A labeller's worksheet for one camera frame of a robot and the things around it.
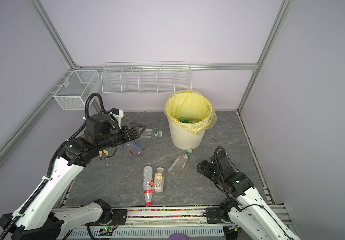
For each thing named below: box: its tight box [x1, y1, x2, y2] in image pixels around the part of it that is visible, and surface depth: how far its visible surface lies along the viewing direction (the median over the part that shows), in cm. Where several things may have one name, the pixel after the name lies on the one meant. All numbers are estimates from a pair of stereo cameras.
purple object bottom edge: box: [168, 233, 190, 240], surface depth 71 cm
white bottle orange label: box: [154, 167, 165, 192], surface depth 82 cm
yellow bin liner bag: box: [164, 89, 218, 135], surface depth 91 cm
